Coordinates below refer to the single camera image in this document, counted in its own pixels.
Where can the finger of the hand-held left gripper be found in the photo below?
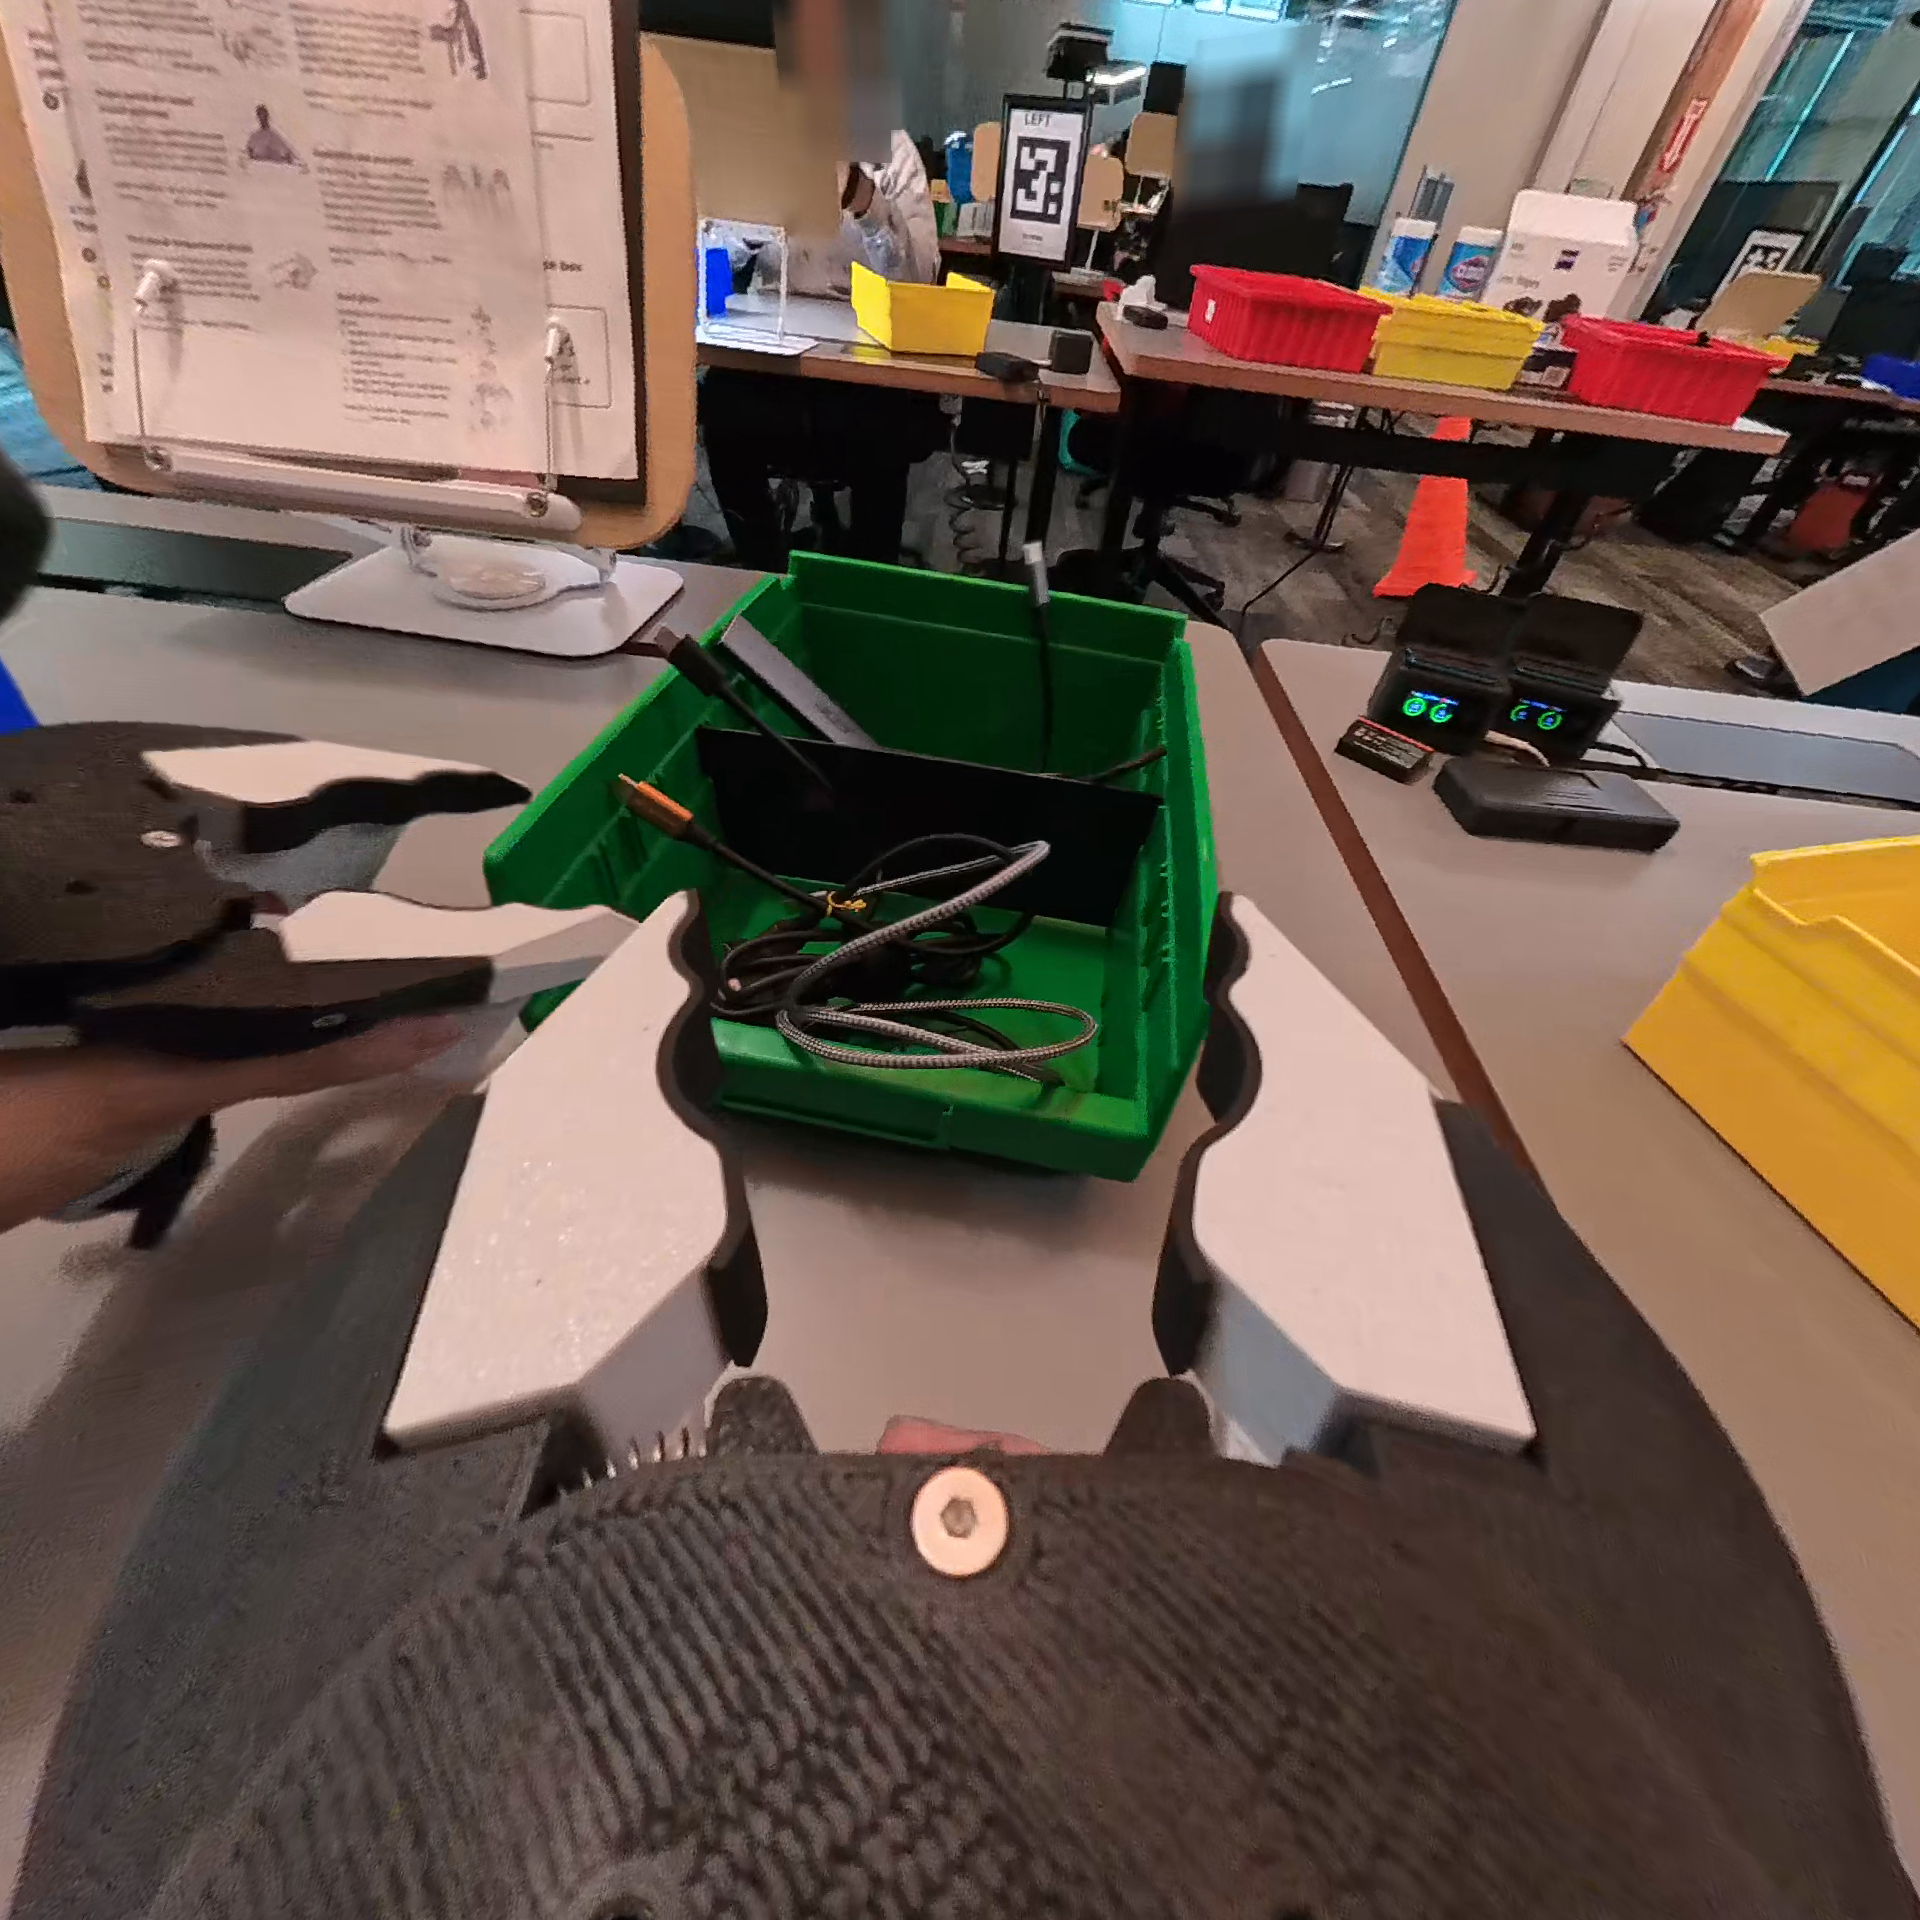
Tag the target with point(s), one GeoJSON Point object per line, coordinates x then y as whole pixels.
{"type": "Point", "coordinates": [418, 932]}
{"type": "Point", "coordinates": [254, 776]}

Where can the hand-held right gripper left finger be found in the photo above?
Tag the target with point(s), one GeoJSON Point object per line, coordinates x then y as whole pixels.
{"type": "Point", "coordinates": [571, 1198]}

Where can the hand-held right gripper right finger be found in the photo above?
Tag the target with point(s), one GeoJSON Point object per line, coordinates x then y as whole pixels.
{"type": "Point", "coordinates": [1335, 1198]}

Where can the grey usb hub small logo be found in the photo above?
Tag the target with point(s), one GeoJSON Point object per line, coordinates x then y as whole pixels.
{"type": "Point", "coordinates": [790, 678]}

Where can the green plastic bin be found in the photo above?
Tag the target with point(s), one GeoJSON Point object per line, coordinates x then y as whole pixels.
{"type": "Point", "coordinates": [961, 689]}

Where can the background wooden desk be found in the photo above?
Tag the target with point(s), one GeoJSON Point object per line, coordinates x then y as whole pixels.
{"type": "Point", "coordinates": [898, 369]}
{"type": "Point", "coordinates": [1288, 393]}

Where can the person's left hand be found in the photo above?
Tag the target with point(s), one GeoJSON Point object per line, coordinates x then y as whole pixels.
{"type": "Point", "coordinates": [92, 1127]}

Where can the black flat panel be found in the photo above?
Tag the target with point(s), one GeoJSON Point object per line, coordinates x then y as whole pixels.
{"type": "Point", "coordinates": [1769, 759]}
{"type": "Point", "coordinates": [181, 561]}

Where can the black flat case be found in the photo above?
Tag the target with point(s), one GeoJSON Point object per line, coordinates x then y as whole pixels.
{"type": "Point", "coordinates": [1558, 811]}

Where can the black battery red stripe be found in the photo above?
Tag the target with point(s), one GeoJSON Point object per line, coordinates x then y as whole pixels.
{"type": "Point", "coordinates": [1385, 750]}

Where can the laminated printed sheet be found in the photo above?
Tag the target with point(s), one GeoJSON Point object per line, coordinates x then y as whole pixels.
{"type": "Point", "coordinates": [303, 301]}

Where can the yellow plastic bin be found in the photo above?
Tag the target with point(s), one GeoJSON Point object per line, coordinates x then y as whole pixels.
{"type": "Point", "coordinates": [1457, 354]}
{"type": "Point", "coordinates": [1802, 1020]}
{"type": "Point", "coordinates": [922, 314]}

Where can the black bin divider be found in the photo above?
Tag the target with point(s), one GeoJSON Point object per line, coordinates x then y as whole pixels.
{"type": "Point", "coordinates": [961, 839]}

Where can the black charging case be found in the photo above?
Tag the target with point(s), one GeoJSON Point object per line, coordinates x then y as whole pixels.
{"type": "Point", "coordinates": [1441, 630]}
{"type": "Point", "coordinates": [1574, 644]}

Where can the white printed instruction sheet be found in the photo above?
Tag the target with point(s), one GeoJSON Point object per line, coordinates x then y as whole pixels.
{"type": "Point", "coordinates": [593, 223]}

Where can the black office chair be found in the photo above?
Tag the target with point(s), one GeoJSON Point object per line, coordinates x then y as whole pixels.
{"type": "Point", "coordinates": [1150, 564]}

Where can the orange traffic cone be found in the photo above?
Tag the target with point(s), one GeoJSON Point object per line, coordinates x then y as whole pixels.
{"type": "Point", "coordinates": [1428, 542]}

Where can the clear acrylic stand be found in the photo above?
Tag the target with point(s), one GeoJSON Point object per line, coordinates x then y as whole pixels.
{"type": "Point", "coordinates": [743, 287]}

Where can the grey tilted panel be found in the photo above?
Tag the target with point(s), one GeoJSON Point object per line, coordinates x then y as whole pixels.
{"type": "Point", "coordinates": [1851, 614]}

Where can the red plastic bin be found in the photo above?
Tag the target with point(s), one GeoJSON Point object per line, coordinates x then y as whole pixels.
{"type": "Point", "coordinates": [1664, 375]}
{"type": "Point", "coordinates": [1283, 323]}

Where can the wipes canister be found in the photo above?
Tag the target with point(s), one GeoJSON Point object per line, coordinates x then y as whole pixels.
{"type": "Point", "coordinates": [1408, 259]}
{"type": "Point", "coordinates": [1467, 266]}

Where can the black and white tag sign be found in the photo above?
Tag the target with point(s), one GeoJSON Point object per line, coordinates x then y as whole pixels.
{"type": "Point", "coordinates": [1048, 181]}

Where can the white cardboard box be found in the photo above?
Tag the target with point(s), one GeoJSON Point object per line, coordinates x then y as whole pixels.
{"type": "Point", "coordinates": [1568, 248]}

